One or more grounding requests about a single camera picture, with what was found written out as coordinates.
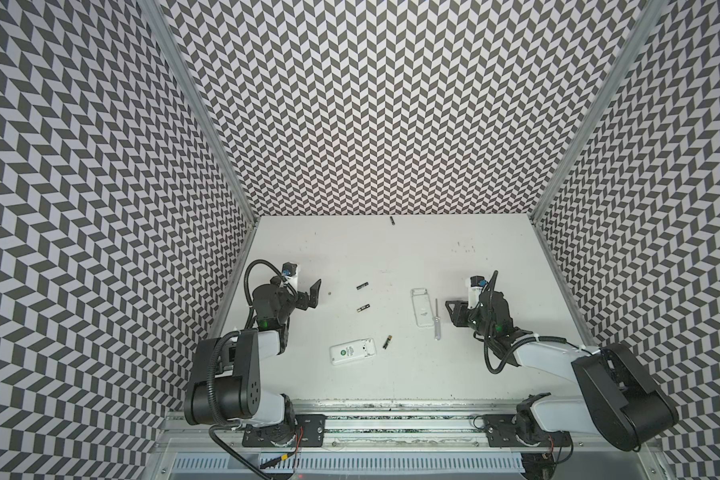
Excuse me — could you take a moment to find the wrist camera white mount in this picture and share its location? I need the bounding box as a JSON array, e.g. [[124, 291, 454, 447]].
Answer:
[[281, 262, 299, 293], [466, 275, 488, 309]]

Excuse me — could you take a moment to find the clear handle screwdriver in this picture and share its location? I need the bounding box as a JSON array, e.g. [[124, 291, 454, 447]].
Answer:
[[433, 298, 442, 341]]

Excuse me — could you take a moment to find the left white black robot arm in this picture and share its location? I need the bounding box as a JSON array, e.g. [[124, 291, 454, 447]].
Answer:
[[184, 278, 326, 448]]

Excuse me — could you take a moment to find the white remote with barcode label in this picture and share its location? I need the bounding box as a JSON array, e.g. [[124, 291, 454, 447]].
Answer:
[[329, 338, 377, 366]]

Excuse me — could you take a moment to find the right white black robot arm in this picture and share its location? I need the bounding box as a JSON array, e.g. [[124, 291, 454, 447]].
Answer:
[[445, 288, 680, 451]]

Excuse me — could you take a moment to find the white remote with back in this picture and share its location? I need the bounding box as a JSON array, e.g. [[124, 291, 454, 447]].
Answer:
[[410, 288, 434, 328]]

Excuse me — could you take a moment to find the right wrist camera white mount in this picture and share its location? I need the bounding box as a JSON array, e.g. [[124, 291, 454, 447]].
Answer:
[[466, 275, 488, 309]]

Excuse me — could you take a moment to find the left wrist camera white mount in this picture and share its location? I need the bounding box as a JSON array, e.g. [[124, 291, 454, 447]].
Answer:
[[281, 262, 299, 293]]

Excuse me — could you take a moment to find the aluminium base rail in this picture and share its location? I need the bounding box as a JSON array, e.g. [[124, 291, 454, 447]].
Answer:
[[150, 399, 626, 455]]

